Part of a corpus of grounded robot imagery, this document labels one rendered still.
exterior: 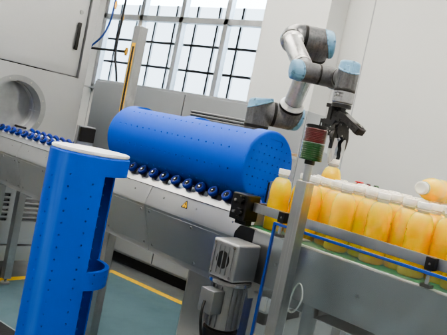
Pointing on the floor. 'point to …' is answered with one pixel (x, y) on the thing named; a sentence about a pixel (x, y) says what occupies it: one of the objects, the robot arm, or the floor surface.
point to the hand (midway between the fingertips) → (334, 160)
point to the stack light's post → (289, 258)
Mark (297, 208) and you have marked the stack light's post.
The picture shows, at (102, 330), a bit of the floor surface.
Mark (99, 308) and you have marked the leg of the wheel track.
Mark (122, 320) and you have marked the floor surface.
